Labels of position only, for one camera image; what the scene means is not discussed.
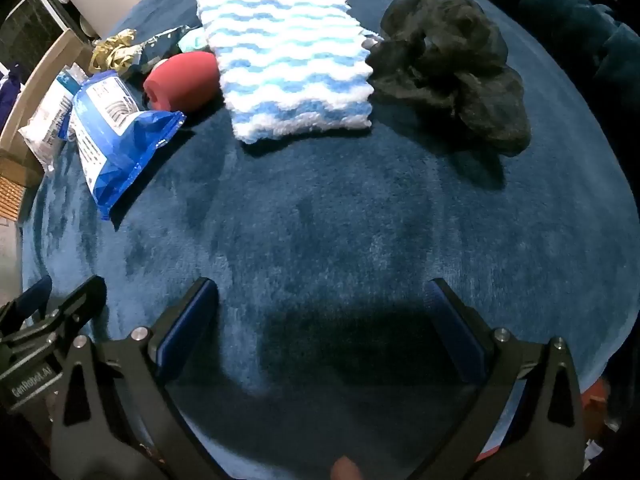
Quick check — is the blue white striped knit cloth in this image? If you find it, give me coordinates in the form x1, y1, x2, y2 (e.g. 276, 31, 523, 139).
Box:
194, 0, 376, 145

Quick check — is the black cloth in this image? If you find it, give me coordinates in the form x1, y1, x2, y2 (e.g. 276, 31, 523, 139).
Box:
366, 0, 532, 157

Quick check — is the teal small cloth item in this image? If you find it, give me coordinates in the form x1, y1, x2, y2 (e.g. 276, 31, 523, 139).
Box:
177, 27, 208, 53

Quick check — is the cardboard box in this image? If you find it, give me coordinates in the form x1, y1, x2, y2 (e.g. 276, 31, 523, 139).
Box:
0, 29, 96, 188

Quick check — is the blue plush blanket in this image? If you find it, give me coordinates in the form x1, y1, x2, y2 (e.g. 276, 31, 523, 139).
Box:
20, 0, 640, 480

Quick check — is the red makeup sponge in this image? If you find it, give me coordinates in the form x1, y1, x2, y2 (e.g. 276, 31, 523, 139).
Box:
143, 51, 221, 112

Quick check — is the blue plastic packet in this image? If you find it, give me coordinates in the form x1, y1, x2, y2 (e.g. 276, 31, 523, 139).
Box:
67, 71, 187, 222

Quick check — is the yellow patterned cloth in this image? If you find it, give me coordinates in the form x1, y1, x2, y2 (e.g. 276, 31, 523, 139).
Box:
89, 28, 143, 75

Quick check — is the rolled blue quilt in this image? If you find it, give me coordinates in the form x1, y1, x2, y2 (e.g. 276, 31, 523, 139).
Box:
445, 0, 640, 111

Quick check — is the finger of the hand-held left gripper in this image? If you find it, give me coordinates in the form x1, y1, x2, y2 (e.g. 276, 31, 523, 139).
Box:
30, 275, 107, 351
0, 275, 53, 331

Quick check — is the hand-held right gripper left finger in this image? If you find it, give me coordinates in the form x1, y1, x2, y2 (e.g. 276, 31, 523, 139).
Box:
50, 276, 221, 480

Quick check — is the white purple tissue packet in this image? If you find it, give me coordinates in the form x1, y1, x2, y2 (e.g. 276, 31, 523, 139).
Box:
19, 62, 88, 173

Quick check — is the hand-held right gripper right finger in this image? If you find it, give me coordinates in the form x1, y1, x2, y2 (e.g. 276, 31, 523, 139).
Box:
410, 277, 586, 480

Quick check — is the small dark blue packet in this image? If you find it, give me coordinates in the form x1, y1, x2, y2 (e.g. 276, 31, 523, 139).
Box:
125, 27, 188, 78

